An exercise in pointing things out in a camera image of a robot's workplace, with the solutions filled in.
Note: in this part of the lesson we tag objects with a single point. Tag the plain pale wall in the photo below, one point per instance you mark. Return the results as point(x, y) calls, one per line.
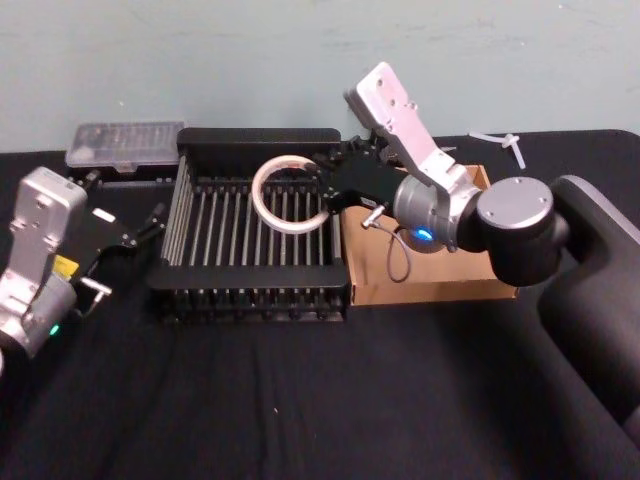
point(250, 60)

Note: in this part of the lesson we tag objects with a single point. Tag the clear plastic case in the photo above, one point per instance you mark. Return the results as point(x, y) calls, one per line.
point(125, 145)

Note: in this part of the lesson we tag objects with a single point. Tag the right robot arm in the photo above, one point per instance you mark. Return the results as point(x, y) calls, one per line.
point(515, 210)

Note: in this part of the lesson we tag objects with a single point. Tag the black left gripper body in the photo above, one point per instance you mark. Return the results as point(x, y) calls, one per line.
point(100, 235)

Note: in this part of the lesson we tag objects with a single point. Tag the black table cloth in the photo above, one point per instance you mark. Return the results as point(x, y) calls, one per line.
point(300, 400)

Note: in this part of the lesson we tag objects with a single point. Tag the black rack with steel bars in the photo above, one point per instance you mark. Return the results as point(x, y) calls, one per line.
point(240, 280)

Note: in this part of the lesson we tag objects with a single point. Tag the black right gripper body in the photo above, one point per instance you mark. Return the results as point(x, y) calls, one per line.
point(365, 182)

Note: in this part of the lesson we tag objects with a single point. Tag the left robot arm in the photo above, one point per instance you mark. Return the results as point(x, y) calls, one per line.
point(35, 225)

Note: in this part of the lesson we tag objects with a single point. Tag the small white three-armed plastic piece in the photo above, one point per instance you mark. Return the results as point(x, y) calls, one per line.
point(510, 142)

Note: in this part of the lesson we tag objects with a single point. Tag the shallow brown cardboard tray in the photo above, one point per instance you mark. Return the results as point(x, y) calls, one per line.
point(430, 285)

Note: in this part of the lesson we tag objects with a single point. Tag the roll of white tape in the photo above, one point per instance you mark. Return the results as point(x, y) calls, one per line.
point(260, 205)

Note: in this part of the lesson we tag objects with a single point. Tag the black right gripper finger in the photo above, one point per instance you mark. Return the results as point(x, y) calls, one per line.
point(365, 147)
point(327, 172)

